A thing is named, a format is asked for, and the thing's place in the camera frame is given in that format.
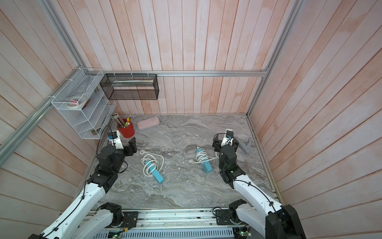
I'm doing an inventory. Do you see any blue power strip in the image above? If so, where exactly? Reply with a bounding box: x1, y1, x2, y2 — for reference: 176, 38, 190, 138
143, 160, 164, 184
196, 147, 213, 173

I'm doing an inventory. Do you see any white cord of blue strips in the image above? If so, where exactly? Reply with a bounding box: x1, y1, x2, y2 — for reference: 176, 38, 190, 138
139, 149, 165, 177

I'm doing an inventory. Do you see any white cord of strip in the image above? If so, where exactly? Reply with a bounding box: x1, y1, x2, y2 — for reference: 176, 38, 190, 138
188, 150, 220, 164

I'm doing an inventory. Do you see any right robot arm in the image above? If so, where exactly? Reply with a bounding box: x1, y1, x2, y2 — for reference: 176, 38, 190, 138
212, 130, 306, 239

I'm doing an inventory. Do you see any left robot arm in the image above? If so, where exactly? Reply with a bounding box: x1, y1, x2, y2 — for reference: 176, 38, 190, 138
29, 137, 137, 239

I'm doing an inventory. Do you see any red metal pencil bucket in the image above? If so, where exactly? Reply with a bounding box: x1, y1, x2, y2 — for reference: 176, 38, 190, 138
117, 119, 135, 138

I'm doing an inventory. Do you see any grey plastic stand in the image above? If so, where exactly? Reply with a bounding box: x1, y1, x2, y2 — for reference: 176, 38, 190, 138
237, 138, 252, 155

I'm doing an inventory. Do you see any bundle of pencils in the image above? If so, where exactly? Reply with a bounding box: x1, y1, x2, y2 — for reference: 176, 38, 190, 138
110, 113, 130, 128

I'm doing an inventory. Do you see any tape roll on shelf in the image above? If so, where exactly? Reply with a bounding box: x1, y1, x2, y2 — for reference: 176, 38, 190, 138
65, 96, 86, 109

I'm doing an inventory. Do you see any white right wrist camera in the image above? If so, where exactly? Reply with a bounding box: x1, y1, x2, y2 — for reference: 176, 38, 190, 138
221, 129, 234, 146

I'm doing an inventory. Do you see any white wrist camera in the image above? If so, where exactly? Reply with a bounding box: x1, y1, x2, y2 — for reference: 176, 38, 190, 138
221, 129, 234, 146
107, 130, 124, 149

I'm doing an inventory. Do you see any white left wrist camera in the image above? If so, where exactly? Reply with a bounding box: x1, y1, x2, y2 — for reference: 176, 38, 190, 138
107, 130, 124, 149

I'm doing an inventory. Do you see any black mesh wall basket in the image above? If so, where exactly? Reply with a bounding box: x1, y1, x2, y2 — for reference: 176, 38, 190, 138
100, 73, 160, 101

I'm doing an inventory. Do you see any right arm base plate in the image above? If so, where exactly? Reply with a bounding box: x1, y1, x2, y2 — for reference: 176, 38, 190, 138
212, 207, 239, 226

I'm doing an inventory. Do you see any white wire mesh shelf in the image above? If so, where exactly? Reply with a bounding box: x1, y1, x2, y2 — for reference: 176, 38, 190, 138
52, 68, 116, 139

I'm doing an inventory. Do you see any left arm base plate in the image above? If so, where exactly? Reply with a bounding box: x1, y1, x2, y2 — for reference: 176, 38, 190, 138
110, 211, 138, 229

